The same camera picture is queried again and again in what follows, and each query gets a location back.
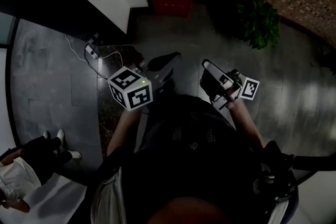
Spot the person's right forearm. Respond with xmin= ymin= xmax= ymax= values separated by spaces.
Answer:
xmin=226 ymin=99 xmax=266 ymax=151

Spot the red fire extinguisher box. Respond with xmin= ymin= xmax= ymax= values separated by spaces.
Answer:
xmin=148 ymin=0 xmax=195 ymax=18

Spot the green leafy plant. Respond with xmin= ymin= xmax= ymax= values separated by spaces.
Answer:
xmin=235 ymin=0 xmax=282 ymax=51

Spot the white cable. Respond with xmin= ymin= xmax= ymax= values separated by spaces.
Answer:
xmin=64 ymin=33 xmax=124 ymax=67

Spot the white power strip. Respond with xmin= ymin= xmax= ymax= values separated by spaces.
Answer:
xmin=85 ymin=42 xmax=100 ymax=60

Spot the person's black shirt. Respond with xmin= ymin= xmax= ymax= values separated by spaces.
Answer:
xmin=91 ymin=93 xmax=298 ymax=224

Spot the black harness equipment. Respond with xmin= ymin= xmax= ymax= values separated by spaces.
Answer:
xmin=252 ymin=140 xmax=299 ymax=203

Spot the person's right hand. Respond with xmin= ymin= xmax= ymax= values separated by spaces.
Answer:
xmin=222 ymin=78 xmax=242 ymax=103

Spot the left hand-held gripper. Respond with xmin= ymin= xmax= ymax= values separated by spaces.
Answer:
xmin=107 ymin=51 xmax=182 ymax=112

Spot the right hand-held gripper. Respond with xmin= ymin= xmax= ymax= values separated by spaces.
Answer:
xmin=199 ymin=59 xmax=261 ymax=111

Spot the black floor cable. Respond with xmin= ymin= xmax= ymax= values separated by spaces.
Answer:
xmin=83 ymin=45 xmax=109 ymax=80

